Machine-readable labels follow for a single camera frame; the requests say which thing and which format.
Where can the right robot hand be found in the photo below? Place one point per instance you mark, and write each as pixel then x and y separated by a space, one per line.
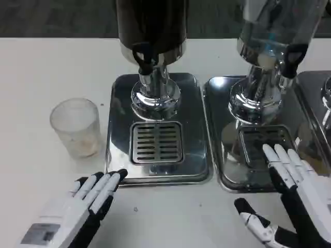
pixel 310 206

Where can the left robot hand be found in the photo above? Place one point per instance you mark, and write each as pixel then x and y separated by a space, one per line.
pixel 67 211

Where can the clear ribbed glass cup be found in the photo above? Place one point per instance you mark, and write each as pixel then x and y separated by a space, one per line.
pixel 76 129

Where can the black tap lever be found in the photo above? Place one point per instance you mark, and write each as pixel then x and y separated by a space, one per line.
pixel 142 58
pixel 293 59

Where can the steel drip grid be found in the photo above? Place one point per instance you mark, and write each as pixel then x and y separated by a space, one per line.
pixel 253 139
pixel 157 143

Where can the steel base tray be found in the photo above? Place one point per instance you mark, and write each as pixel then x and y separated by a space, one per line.
pixel 310 93
pixel 219 124
pixel 196 144

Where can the dark drink dispenser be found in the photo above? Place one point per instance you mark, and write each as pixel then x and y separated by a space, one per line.
pixel 152 23

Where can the chrome dispenser pedestal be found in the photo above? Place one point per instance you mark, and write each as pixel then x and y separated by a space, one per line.
pixel 327 95

